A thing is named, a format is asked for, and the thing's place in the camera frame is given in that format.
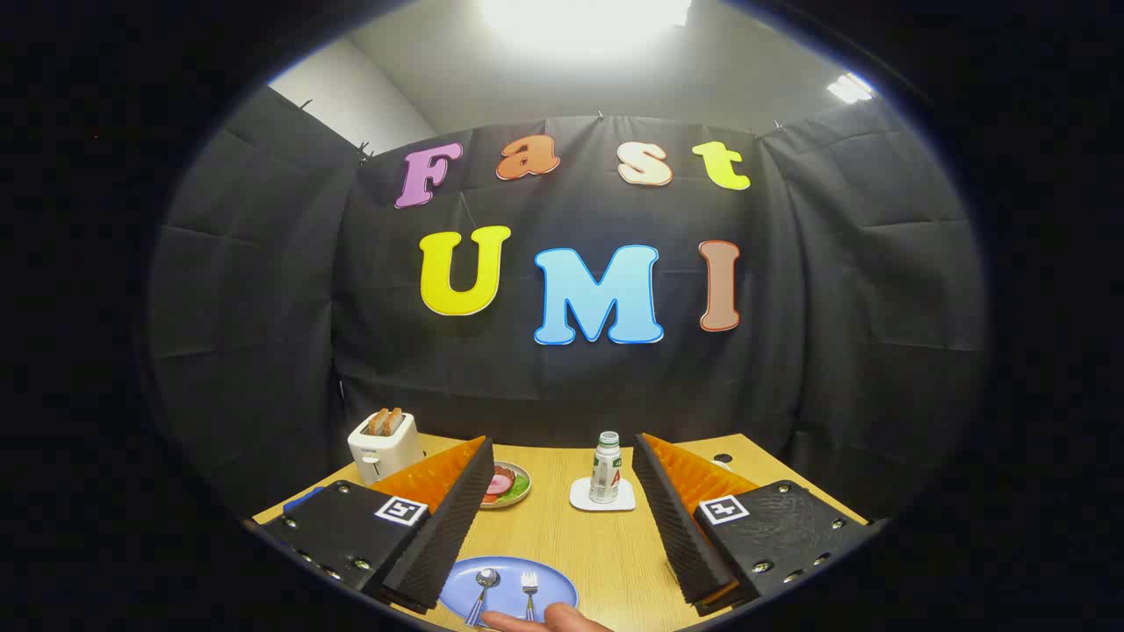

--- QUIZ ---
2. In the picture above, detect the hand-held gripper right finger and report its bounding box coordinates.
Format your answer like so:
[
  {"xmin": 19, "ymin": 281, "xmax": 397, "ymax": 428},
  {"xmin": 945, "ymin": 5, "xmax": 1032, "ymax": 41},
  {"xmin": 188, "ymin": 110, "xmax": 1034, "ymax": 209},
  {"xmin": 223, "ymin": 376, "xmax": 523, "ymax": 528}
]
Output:
[{"xmin": 632, "ymin": 433, "xmax": 879, "ymax": 617}]

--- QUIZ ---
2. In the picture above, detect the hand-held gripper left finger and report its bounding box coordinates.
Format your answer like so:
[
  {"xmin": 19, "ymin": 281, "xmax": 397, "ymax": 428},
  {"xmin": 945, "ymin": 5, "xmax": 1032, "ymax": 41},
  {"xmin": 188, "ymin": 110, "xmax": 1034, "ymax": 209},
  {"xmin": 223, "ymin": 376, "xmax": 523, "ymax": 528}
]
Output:
[{"xmin": 255, "ymin": 436, "xmax": 495, "ymax": 614}]

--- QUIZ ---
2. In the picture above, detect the checked-handle metal spoon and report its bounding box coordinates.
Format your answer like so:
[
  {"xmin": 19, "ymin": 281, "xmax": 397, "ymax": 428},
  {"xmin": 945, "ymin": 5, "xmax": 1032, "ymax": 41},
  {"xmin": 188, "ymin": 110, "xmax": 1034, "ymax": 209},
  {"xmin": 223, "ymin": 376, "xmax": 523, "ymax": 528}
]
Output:
[{"xmin": 465, "ymin": 568, "xmax": 501, "ymax": 626}]

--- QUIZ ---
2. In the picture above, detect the white coaster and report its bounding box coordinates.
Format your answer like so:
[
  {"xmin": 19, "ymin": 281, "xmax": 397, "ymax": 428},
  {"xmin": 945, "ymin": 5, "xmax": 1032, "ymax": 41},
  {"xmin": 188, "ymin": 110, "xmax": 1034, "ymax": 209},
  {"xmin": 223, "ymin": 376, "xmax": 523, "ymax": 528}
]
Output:
[{"xmin": 569, "ymin": 477, "xmax": 637, "ymax": 513}]

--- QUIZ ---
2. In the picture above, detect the beige food plate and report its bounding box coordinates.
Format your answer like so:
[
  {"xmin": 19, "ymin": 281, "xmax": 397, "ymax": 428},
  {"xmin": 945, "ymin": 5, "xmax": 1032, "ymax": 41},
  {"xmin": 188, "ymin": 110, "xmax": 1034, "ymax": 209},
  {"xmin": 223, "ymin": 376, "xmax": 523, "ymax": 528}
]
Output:
[{"xmin": 479, "ymin": 461, "xmax": 532, "ymax": 510}]

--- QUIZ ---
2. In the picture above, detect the white drink bottle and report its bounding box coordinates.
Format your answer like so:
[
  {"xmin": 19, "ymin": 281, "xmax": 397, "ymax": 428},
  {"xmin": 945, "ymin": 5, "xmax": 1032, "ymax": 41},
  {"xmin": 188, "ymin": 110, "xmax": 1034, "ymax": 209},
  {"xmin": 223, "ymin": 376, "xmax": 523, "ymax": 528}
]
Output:
[{"xmin": 589, "ymin": 431, "xmax": 623, "ymax": 505}]

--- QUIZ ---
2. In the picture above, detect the white toaster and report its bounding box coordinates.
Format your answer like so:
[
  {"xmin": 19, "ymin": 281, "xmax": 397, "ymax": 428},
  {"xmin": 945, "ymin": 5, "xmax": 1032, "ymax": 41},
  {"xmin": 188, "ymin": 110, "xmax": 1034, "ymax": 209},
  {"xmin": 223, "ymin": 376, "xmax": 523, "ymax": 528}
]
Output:
[{"xmin": 348, "ymin": 411, "xmax": 425, "ymax": 485}]

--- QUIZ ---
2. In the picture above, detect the blue round plate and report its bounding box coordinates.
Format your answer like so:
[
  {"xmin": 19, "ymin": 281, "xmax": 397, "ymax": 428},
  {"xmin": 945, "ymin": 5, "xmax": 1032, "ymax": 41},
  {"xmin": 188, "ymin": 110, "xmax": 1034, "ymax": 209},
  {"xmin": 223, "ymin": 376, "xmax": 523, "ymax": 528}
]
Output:
[{"xmin": 437, "ymin": 556, "xmax": 579, "ymax": 628}]

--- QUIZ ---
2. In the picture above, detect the small ceiling light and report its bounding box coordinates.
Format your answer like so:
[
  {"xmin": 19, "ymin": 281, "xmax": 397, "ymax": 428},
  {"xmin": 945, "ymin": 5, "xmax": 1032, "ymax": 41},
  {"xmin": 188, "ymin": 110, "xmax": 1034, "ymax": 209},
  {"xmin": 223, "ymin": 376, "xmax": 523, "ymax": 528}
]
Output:
[{"xmin": 825, "ymin": 72, "xmax": 877, "ymax": 104}]

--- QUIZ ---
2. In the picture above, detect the large ceiling light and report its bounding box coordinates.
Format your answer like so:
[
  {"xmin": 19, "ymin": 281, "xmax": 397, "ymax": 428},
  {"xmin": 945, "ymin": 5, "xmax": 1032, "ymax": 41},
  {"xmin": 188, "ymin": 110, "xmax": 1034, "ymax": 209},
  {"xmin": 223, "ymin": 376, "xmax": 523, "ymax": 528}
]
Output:
[{"xmin": 479, "ymin": 0, "xmax": 695, "ymax": 54}]

